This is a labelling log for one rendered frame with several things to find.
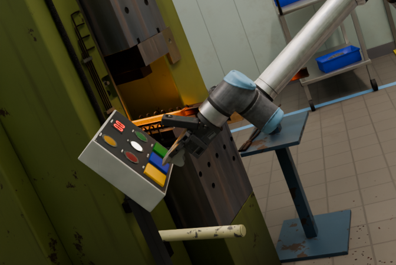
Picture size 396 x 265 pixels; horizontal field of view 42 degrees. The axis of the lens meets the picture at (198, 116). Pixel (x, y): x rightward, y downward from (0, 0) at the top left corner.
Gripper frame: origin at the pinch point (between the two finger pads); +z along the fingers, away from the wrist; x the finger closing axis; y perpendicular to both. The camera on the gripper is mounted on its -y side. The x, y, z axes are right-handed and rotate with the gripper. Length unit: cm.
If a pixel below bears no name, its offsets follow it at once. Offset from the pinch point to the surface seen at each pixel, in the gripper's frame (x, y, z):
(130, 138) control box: 13.1, -11.6, 5.7
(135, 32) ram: 58, -34, -15
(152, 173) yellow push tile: -1.3, -0.1, 5.0
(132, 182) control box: -6.9, -4.0, 9.1
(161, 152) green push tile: 18.6, 0.4, 4.9
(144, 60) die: 56, -24, -8
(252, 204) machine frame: 79, 60, 20
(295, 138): 85, 55, -18
